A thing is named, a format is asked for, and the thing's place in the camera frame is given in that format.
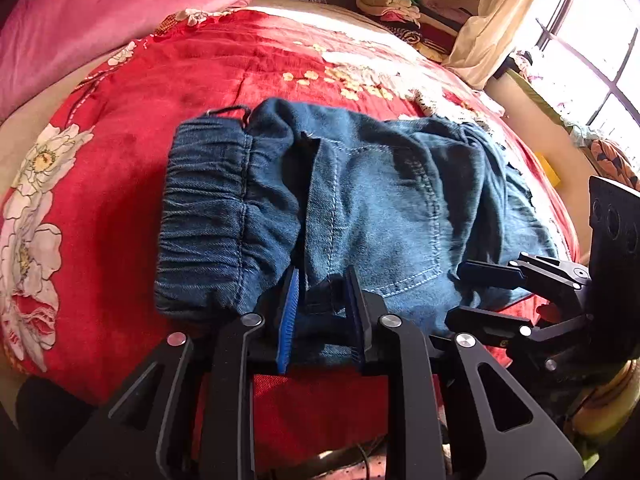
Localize blue denim pants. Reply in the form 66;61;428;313
153;97;559;366

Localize right hand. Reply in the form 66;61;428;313
572;360;639;445

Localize red floral quilt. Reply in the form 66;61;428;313
0;6;582;470

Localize cream curtain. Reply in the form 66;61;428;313
442;0;535;90

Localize pile of folded clothes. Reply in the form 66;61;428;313
355;0;472;64

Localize beige bed sheet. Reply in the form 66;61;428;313
1;0;425;186

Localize pink folded blanket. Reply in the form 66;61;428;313
1;0;250;119

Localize window with dark frame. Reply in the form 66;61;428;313
514;0;639;134

